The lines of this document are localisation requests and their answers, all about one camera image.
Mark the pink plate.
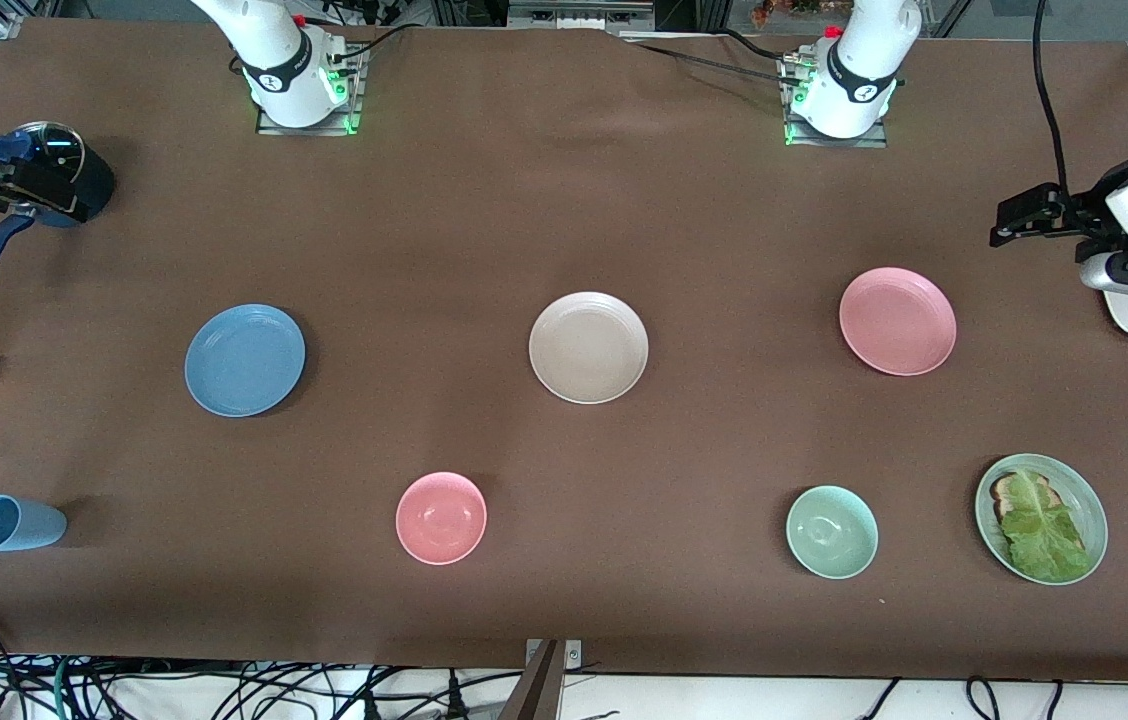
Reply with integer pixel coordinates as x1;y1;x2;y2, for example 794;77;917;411
839;267;957;377

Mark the blue plate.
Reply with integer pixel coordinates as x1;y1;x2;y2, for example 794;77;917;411
184;304;307;418

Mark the glass lid blue knob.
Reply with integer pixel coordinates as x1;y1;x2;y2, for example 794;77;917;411
0;122;86;181

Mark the dark blue pot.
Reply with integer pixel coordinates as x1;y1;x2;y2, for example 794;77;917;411
0;122;116;297

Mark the brown bread slice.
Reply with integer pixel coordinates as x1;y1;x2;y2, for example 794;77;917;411
990;472;1063;523

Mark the green plate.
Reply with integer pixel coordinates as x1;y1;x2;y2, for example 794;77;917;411
974;453;1109;586

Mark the green lettuce leaf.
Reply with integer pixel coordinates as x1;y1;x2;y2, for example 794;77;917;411
999;469;1091;583

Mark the blue cup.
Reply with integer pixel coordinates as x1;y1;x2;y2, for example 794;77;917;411
0;495;68;553

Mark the green bowl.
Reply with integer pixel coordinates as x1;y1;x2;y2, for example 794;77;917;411
786;485;879;580

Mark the beige plate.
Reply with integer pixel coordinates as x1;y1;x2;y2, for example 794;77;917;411
528;291;650;405

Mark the pink bowl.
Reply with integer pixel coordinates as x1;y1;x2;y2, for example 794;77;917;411
395;472;488;566

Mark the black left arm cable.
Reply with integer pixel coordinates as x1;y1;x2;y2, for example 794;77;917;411
1031;0;1091;201

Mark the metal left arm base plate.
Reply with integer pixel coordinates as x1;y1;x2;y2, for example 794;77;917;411
780;52;890;149

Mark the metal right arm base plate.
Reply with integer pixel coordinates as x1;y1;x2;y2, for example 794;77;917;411
255;42;366;137

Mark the black cable across table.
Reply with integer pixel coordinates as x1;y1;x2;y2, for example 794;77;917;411
622;38;797;83

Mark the black cable at base plate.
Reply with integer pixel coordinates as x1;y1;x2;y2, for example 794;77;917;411
336;22;427;63

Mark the metal table edge bracket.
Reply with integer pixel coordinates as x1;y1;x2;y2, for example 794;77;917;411
524;639;584;669

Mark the dark camera stand strut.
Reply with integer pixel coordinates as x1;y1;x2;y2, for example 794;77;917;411
498;640;567;720

